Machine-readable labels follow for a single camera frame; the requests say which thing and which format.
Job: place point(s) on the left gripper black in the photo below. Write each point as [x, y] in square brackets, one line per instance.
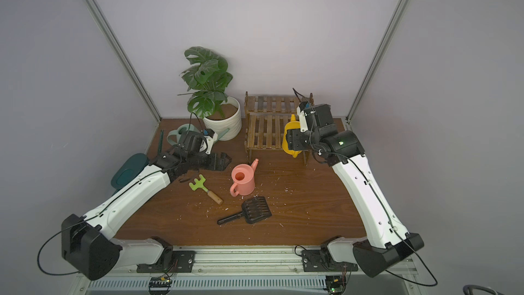
[208, 160]

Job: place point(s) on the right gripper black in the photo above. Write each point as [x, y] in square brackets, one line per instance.
[298, 141]

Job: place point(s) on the yellow watering can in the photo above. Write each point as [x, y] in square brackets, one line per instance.
[291, 126]

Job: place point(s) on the pink watering can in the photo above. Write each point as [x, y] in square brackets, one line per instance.
[243, 176]

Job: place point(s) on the brown wooden slatted shelf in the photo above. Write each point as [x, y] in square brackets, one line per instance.
[266, 118]

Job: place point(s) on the sage green watering can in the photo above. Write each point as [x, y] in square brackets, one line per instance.
[175, 136]

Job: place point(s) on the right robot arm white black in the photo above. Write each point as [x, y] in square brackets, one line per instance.
[387, 241]

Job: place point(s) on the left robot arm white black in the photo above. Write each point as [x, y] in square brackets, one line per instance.
[88, 242]

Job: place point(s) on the dark green watering can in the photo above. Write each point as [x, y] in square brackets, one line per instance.
[129, 171]

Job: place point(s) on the white ribbed plant pot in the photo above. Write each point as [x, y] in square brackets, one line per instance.
[229, 127]

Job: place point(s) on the black plastic sifting scoop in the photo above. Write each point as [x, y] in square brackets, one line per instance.
[253, 211]

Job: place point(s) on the green monstera plant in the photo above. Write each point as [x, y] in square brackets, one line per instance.
[207, 79]

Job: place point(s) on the left small circuit board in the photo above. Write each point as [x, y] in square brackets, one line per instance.
[160, 285]

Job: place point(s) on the small circuit board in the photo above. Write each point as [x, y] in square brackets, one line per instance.
[335, 285]
[160, 285]

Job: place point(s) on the right small circuit board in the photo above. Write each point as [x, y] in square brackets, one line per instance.
[335, 285]

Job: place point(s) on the right aluminium corner profile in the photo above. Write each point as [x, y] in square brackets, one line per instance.
[387, 37]

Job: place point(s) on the aluminium corner profile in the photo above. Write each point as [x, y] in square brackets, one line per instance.
[108, 32]
[387, 37]

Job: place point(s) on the left aluminium corner profile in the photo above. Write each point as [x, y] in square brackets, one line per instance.
[108, 32]

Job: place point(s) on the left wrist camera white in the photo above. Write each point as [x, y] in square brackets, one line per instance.
[209, 139]

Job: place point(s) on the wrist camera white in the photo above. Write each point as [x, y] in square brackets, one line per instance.
[209, 139]
[303, 113]

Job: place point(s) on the green hand rake wooden handle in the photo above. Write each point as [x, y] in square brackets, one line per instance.
[199, 183]

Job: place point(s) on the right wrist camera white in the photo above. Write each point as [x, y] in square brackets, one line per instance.
[303, 113]

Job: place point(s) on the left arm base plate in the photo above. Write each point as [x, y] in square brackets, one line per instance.
[182, 261]

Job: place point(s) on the aluminium mounting rail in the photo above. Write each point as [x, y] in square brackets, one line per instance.
[253, 270]

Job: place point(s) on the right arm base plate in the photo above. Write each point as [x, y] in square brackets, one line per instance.
[320, 260]

